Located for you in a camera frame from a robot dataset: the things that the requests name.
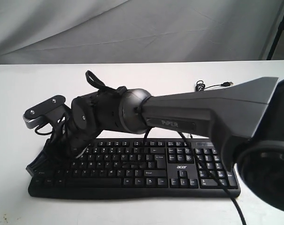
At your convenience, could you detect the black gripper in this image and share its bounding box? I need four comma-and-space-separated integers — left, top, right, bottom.
26, 124, 95, 176

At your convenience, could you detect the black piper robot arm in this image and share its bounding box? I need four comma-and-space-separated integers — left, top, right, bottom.
23, 71, 284, 211

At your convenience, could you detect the black acer keyboard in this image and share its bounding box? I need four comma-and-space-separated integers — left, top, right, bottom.
28, 138, 241, 200

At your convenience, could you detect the grey backdrop cloth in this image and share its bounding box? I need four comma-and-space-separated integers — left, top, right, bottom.
0, 0, 284, 64

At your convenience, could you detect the black tripod stand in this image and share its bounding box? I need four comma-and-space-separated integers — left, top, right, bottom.
266, 15, 284, 60

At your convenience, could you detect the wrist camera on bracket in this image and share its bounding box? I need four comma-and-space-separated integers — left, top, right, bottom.
23, 95, 71, 136

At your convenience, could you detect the black USB cable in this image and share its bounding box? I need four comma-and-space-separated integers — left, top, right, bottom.
194, 80, 234, 92

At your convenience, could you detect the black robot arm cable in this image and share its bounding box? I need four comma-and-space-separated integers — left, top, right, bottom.
141, 126, 248, 225

